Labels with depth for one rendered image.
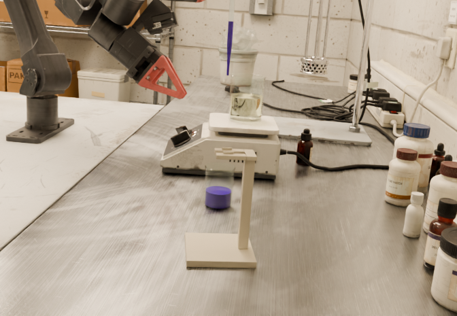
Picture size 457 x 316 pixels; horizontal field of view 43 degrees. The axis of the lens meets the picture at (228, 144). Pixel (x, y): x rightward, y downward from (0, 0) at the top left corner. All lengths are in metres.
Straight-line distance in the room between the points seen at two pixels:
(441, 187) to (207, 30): 2.71
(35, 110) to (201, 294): 0.71
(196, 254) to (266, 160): 0.34
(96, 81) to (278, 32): 1.06
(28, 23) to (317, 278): 0.80
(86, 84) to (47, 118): 2.07
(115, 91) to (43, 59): 2.05
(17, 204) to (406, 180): 0.57
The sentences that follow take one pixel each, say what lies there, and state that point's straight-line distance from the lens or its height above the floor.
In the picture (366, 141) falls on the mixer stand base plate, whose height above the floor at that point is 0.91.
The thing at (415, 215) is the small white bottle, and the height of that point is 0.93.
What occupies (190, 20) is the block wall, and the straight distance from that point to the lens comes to 3.43.
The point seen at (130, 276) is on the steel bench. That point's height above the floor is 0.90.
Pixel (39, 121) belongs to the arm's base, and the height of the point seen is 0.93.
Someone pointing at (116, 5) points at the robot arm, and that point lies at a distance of 1.04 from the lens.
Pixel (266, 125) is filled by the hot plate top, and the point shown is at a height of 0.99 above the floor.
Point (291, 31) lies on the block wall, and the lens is 3.39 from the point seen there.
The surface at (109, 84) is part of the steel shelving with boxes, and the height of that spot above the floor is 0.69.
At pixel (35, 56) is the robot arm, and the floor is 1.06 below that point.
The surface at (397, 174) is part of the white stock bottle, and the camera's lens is 0.93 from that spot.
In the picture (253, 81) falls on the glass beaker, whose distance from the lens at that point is 0.98.
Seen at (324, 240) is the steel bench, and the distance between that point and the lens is 0.77.
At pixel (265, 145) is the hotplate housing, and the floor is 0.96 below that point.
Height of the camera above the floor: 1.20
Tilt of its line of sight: 14 degrees down
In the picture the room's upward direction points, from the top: 4 degrees clockwise
